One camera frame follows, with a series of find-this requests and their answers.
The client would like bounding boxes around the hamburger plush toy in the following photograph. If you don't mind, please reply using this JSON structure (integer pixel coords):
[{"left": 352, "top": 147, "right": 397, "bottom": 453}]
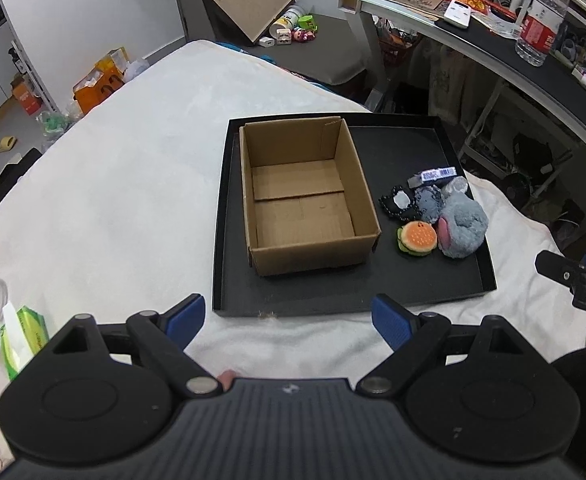
[{"left": 396, "top": 221, "right": 438, "bottom": 257}]

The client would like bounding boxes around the grey plush toy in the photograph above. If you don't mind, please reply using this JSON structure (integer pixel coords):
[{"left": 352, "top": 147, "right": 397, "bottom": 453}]
[{"left": 436, "top": 193, "right": 488, "bottom": 259}]

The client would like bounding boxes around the brown cardboard box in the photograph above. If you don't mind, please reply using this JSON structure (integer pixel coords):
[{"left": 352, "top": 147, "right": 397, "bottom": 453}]
[{"left": 239, "top": 116, "right": 381, "bottom": 276}]

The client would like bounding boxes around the black white plush toy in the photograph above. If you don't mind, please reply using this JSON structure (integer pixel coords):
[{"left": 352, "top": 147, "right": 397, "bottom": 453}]
[{"left": 379, "top": 185, "right": 421, "bottom": 224}]

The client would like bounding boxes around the green tissue pack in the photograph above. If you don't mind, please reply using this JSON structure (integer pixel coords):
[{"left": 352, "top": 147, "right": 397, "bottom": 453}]
[{"left": 0, "top": 302, "right": 49, "bottom": 380}]

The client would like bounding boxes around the blue white small box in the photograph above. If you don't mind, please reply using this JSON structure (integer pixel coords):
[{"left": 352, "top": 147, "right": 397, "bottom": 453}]
[{"left": 407, "top": 167, "right": 458, "bottom": 190}]

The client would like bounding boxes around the black shallow tray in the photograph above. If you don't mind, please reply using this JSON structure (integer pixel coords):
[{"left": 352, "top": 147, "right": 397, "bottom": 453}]
[{"left": 212, "top": 113, "right": 497, "bottom": 318}]

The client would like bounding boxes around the curved grey desk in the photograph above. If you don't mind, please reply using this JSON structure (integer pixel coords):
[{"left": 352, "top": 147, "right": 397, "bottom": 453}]
[{"left": 339, "top": 0, "right": 586, "bottom": 144}]

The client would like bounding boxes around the orange cardboard box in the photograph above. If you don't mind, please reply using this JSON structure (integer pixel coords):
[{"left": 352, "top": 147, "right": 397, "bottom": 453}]
[{"left": 72, "top": 47, "right": 129, "bottom": 114}]

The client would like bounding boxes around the clear plastic water bottle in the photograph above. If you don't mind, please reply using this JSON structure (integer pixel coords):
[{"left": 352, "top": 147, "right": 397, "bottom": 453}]
[{"left": 516, "top": 0, "right": 570, "bottom": 67}]

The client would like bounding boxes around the red basket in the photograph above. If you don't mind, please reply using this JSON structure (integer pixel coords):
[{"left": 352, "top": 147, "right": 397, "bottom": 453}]
[{"left": 378, "top": 28, "right": 422, "bottom": 67}]

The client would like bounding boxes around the grey padded bench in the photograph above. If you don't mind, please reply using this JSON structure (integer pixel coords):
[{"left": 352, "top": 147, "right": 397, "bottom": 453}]
[{"left": 245, "top": 15, "right": 367, "bottom": 87}]

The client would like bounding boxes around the white remote device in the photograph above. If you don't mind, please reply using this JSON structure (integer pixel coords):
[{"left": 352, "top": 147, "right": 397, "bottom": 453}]
[{"left": 443, "top": 0, "right": 472, "bottom": 29}]

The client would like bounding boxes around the small toys pile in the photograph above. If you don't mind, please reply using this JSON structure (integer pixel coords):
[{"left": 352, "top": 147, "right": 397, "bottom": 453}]
[{"left": 257, "top": 4, "right": 318, "bottom": 48}]

